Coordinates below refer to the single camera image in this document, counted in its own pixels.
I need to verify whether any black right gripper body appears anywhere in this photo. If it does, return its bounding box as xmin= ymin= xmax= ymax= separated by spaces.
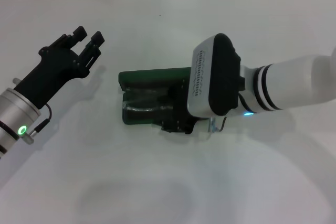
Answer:
xmin=162 ymin=90 xmax=200 ymax=130

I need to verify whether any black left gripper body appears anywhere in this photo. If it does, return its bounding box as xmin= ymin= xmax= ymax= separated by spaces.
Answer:
xmin=13 ymin=34 xmax=92 ymax=110

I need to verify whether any green glasses case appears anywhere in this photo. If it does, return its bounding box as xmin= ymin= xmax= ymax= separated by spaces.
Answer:
xmin=117 ymin=67 xmax=200 ymax=125

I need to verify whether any right arm cable with plugs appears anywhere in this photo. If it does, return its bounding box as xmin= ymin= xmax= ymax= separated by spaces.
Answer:
xmin=208 ymin=115 xmax=228 ymax=133

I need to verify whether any arm cable with plugs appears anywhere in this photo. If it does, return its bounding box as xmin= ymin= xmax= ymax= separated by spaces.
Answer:
xmin=208 ymin=115 xmax=228 ymax=133
xmin=13 ymin=77 xmax=53 ymax=145

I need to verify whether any left arm cable with plugs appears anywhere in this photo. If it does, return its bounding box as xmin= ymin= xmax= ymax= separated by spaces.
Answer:
xmin=13 ymin=77 xmax=53 ymax=145

